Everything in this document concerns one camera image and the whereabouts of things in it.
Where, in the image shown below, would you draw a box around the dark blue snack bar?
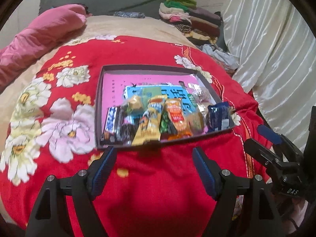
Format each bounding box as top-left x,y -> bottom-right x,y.
206,102 -> 230,133

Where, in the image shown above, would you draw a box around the Snickers chocolate bar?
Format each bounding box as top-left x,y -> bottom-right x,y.
100,106 -> 122,145

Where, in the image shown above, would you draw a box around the pink quilt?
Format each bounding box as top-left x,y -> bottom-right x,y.
1,4 -> 87,91

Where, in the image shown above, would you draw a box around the white satin curtain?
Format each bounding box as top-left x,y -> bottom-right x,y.
222,0 -> 315,149

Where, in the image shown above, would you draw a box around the clear small pastry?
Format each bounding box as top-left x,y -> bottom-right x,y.
188,83 -> 215,105

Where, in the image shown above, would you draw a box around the orange biscuit packet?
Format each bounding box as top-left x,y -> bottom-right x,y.
165,98 -> 193,140

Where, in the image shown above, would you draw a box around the yellow snack packet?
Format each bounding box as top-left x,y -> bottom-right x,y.
132,95 -> 168,146

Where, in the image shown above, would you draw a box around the blue patterned cloth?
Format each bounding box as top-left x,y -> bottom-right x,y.
113,11 -> 146,19

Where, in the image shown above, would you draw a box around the grey crumpled clothes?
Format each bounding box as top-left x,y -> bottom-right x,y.
202,44 -> 239,71

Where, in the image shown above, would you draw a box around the stack of folded clothes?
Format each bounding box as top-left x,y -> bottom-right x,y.
159,0 -> 223,46

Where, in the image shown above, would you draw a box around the pink book with blue title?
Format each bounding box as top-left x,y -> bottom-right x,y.
101,72 -> 215,119

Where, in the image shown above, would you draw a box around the red floral blanket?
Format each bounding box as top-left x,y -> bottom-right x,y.
1,36 -> 271,236

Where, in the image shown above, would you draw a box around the black candy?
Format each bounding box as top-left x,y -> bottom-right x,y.
117,123 -> 137,145

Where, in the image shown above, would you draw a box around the light green snack packet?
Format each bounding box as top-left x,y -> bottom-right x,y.
122,86 -> 162,115

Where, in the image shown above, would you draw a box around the clear brown cake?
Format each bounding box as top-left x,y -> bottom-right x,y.
186,112 -> 205,134

